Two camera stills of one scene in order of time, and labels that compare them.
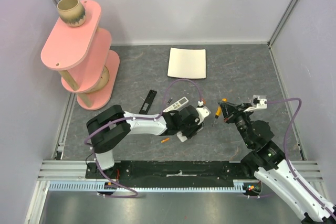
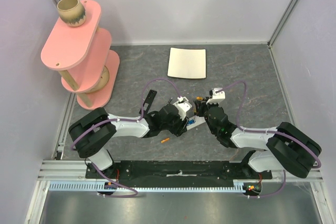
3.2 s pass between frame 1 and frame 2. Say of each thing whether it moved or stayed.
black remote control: stayed
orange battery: stayed
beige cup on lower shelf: stayed
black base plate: stayed
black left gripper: moved
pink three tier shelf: stayed
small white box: moved
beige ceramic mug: stayed
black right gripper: moved
